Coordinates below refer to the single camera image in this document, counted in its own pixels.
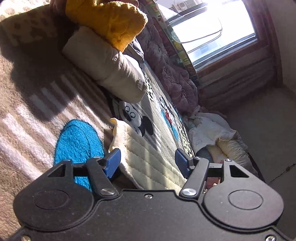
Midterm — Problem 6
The cream quilted garment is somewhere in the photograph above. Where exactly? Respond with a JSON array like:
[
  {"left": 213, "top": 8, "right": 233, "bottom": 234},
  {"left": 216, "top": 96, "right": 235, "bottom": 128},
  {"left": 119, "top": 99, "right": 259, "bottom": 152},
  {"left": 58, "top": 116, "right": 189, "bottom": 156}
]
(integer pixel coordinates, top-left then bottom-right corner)
[{"left": 108, "top": 118, "right": 186, "bottom": 194}]

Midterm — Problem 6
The colourful alphabet foam mat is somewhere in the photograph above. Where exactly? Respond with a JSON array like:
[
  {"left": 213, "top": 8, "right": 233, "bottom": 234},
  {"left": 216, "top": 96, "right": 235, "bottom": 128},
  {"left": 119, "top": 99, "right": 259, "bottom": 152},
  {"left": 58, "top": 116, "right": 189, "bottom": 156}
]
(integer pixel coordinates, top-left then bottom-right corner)
[{"left": 144, "top": 1, "right": 200, "bottom": 87}]

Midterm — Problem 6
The mustard yellow folded garment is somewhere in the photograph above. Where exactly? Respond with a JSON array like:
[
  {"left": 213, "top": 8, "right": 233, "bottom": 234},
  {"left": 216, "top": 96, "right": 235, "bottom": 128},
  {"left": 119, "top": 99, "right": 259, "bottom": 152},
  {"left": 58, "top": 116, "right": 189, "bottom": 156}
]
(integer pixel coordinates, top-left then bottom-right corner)
[{"left": 65, "top": 1, "right": 148, "bottom": 52}]

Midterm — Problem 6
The Mickey Mouse fleece blanket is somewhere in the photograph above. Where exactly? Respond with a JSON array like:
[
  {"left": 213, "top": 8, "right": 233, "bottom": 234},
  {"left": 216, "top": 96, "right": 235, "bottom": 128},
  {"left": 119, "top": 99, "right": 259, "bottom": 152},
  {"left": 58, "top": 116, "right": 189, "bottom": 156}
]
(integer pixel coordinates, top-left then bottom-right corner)
[{"left": 0, "top": 4, "right": 197, "bottom": 232}]

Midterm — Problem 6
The purple crumpled quilt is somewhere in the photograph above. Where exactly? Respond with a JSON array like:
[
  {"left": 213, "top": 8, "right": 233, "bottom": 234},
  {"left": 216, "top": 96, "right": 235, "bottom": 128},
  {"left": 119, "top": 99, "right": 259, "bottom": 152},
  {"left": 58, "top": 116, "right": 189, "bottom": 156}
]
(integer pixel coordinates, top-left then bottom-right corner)
[{"left": 137, "top": 1, "right": 198, "bottom": 114}]

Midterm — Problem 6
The grey folded garment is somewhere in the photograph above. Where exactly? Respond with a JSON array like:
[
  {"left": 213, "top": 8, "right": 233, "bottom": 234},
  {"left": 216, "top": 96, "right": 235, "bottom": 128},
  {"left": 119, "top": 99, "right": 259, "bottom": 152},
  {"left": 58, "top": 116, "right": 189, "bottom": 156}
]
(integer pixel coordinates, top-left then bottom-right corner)
[{"left": 123, "top": 38, "right": 144, "bottom": 64}]

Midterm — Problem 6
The white and cream bedding pile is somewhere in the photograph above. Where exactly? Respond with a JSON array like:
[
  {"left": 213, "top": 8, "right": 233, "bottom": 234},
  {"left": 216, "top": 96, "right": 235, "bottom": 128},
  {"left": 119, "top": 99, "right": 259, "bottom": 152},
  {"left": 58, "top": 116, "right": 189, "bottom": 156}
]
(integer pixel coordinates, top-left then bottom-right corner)
[{"left": 183, "top": 106, "right": 259, "bottom": 177}]

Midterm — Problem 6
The beige folded garment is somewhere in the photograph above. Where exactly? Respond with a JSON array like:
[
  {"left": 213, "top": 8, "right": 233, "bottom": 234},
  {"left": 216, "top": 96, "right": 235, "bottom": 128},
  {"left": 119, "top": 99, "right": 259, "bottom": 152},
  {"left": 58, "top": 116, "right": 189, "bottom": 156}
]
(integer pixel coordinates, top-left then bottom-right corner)
[{"left": 62, "top": 26, "right": 147, "bottom": 103}]

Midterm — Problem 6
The window with frame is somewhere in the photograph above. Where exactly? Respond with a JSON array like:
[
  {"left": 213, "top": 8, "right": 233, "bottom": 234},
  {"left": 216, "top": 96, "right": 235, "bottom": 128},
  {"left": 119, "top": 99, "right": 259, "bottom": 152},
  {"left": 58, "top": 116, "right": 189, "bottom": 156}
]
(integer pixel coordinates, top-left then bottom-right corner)
[{"left": 156, "top": 1, "right": 282, "bottom": 90}]

